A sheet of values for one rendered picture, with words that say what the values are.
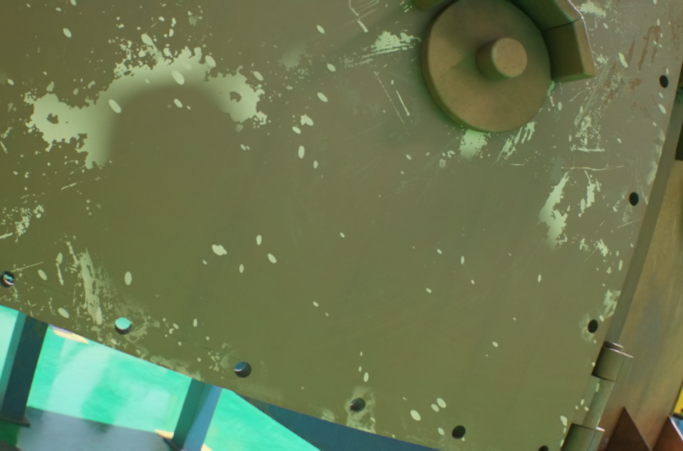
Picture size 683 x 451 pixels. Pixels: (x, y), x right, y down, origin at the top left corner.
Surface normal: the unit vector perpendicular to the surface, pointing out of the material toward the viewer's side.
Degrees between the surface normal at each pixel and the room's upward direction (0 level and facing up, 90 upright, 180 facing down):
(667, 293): 90
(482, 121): 90
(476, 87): 90
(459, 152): 90
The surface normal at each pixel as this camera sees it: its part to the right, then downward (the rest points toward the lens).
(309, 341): 0.29, 0.05
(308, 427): -0.68, -0.29
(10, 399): 0.64, 0.19
